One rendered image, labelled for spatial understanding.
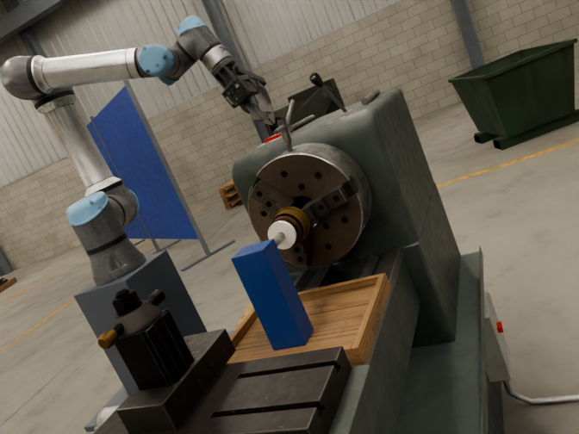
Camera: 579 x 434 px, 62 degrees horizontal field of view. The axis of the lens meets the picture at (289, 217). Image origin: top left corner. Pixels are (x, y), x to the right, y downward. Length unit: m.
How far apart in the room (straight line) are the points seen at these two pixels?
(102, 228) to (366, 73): 9.99
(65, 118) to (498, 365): 1.61
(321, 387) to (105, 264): 0.83
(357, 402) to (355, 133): 0.77
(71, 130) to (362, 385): 1.11
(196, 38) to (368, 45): 9.77
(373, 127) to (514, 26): 9.96
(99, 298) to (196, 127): 11.04
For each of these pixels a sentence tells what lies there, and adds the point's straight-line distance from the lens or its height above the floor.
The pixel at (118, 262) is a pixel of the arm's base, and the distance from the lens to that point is 1.40.
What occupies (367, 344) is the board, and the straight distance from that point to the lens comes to 0.95.
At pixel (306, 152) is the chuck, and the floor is 1.22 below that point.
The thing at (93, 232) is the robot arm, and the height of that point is 1.24.
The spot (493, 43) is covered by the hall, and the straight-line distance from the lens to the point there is 11.13.
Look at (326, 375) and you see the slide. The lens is 0.74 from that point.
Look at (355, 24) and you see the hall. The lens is 11.12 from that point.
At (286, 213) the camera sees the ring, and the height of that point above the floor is 1.12.
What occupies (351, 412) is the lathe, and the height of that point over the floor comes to 0.92.
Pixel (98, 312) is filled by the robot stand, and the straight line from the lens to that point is 1.44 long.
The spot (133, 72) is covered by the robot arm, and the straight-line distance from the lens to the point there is 1.32.
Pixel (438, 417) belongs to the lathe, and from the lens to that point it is 1.28.
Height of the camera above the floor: 1.35
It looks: 12 degrees down
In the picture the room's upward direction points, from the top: 23 degrees counter-clockwise
